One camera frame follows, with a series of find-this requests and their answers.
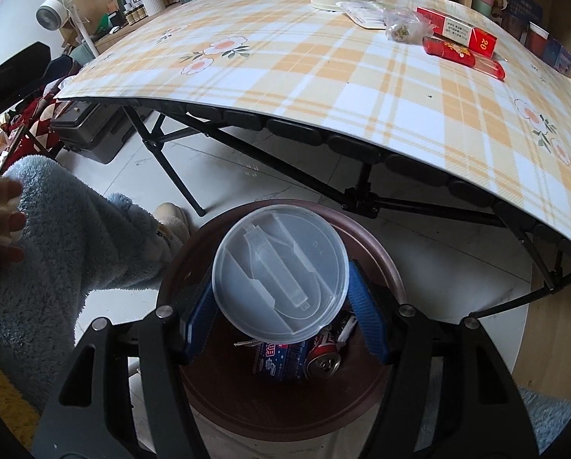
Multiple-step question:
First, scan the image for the clear plastic round lid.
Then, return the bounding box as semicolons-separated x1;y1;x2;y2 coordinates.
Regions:
212;204;349;345

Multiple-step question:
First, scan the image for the red packet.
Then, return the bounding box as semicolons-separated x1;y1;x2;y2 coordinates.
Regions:
423;36;506;81

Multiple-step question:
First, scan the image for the clear plastic bag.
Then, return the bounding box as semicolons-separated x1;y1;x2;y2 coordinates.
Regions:
383;7;434;45

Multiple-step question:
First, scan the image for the white blister pack card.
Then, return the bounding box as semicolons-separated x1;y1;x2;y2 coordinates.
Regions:
336;0;387;30

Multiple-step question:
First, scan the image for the red cigarette pack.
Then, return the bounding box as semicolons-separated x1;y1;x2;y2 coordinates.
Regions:
416;6;497;58

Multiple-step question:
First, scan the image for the crushed red cola can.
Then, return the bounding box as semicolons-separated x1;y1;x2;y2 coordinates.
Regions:
305;312;357;380

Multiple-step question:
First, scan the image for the small blue cardboard box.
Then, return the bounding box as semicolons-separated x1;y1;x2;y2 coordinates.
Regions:
252;341;310;381

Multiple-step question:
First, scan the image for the brown round trash bin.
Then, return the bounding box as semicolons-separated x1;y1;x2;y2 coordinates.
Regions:
158;200;406;441

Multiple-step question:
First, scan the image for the white desk fan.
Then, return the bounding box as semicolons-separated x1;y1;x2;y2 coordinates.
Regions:
35;0;100;58

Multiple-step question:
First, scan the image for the grey storage case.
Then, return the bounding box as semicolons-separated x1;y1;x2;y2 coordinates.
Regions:
51;101;136;165

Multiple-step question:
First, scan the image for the beige shoe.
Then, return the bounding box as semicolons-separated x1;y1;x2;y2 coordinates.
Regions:
153;202;191;255

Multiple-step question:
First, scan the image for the yellow plaid tablecloth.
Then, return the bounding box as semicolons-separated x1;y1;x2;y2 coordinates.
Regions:
61;0;571;241

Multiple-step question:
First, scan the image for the red paper cup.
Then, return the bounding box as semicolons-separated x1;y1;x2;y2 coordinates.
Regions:
525;22;549;58

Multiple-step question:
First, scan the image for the black folding table frame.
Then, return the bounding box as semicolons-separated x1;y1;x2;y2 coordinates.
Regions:
122;99;571;317

